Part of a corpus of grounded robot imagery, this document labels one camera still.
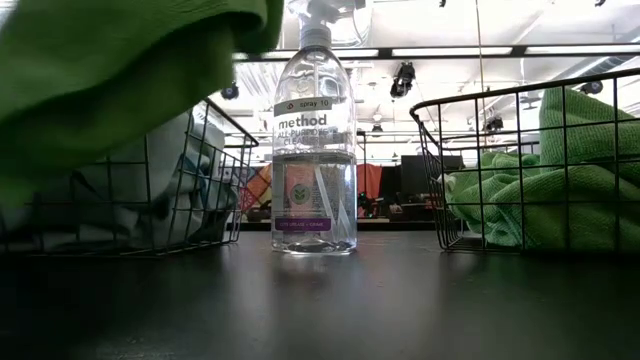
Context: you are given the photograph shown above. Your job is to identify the clear spray bottle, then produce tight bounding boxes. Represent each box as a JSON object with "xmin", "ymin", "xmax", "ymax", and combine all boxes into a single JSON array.
[{"xmin": 269, "ymin": 0, "xmax": 374, "ymax": 257}]

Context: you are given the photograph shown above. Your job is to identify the red fabric panel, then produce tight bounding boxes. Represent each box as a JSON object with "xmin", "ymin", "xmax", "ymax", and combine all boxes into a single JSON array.
[{"xmin": 356, "ymin": 162, "xmax": 384, "ymax": 200}]

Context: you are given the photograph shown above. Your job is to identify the colourful patterned fabric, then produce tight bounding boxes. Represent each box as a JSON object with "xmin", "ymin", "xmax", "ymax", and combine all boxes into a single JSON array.
[{"xmin": 238, "ymin": 163, "xmax": 275, "ymax": 214}]

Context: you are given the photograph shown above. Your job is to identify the black monitor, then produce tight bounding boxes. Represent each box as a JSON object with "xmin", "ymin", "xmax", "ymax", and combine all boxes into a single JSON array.
[{"xmin": 399, "ymin": 153, "xmax": 467, "ymax": 206}]

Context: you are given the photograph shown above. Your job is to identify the black wire basket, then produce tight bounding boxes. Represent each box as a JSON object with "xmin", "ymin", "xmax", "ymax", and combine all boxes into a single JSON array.
[
  {"xmin": 408, "ymin": 67, "xmax": 640, "ymax": 254},
  {"xmin": 0, "ymin": 97, "xmax": 260, "ymax": 259}
]

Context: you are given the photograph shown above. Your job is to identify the black overhead frame bar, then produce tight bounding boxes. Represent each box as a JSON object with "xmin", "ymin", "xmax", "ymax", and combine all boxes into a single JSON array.
[{"xmin": 232, "ymin": 43, "xmax": 640, "ymax": 64}]

